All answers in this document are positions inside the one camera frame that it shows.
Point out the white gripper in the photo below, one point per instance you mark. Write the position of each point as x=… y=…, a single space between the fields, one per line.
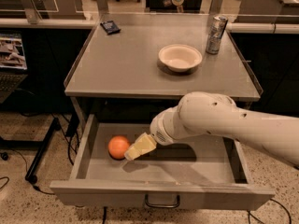
x=159 y=131

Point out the orange fruit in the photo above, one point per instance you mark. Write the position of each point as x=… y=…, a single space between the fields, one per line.
x=117 y=146

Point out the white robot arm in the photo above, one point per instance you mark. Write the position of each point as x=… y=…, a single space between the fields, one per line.
x=199 y=113

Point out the grey open top drawer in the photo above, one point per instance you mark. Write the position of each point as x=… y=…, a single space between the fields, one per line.
x=207 y=172

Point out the grey metal counter cabinet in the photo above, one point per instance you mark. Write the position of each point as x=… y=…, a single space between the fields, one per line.
x=125 y=65

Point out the white bowl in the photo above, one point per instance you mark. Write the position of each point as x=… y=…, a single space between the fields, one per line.
x=180 y=58

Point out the dark blue snack packet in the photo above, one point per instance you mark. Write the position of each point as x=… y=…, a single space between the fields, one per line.
x=110 y=27

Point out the silver drink can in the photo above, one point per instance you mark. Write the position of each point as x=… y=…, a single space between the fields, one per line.
x=215 y=34

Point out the laptop computer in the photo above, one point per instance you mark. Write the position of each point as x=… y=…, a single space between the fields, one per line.
x=13 y=66

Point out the metal drawer handle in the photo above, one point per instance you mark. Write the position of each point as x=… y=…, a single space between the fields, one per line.
x=154 y=201

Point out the black stand frame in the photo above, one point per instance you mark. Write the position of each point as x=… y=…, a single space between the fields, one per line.
x=39 y=146

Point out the white horizontal rail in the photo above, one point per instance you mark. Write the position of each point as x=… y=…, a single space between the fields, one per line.
x=58 y=24

